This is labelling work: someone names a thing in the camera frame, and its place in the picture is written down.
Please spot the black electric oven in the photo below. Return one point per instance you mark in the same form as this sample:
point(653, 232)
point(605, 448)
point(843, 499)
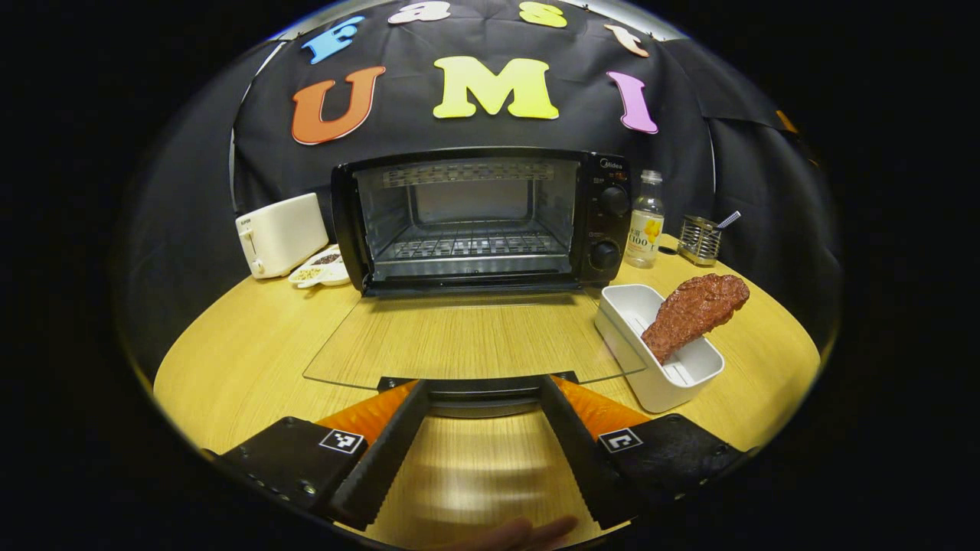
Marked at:
point(605, 222)

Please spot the brown meat piece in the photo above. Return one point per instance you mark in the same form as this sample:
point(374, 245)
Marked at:
point(693, 310)

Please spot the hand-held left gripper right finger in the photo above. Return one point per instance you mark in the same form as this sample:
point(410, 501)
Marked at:
point(574, 451)

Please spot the small utensil in holder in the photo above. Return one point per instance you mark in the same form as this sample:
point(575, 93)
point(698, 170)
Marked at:
point(729, 220)

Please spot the white seasoning dish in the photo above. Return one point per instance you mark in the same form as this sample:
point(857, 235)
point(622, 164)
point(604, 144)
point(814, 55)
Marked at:
point(321, 269)

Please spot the white rectangular tray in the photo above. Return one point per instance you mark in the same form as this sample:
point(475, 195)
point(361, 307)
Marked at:
point(674, 383)

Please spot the clear glass bottle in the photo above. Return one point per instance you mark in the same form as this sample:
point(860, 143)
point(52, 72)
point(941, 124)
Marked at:
point(645, 229)

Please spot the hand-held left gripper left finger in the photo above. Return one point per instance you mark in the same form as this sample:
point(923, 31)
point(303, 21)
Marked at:
point(383, 459)

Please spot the white toaster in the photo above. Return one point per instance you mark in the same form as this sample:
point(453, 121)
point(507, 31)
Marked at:
point(279, 233)

